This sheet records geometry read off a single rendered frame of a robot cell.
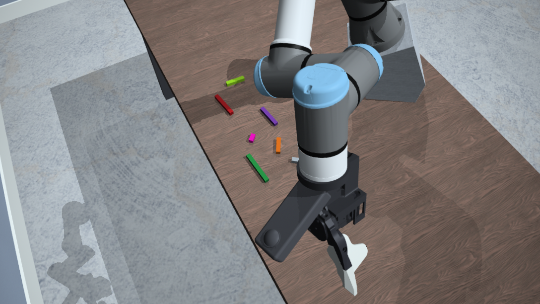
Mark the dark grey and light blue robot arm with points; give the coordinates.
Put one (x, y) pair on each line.
(326, 89)

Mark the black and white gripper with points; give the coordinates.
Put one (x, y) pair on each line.
(342, 208)

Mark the red rod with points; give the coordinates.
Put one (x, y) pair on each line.
(223, 104)

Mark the orange rectangular rod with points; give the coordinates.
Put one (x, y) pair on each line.
(278, 140)

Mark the purple rod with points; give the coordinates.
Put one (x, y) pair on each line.
(269, 116)

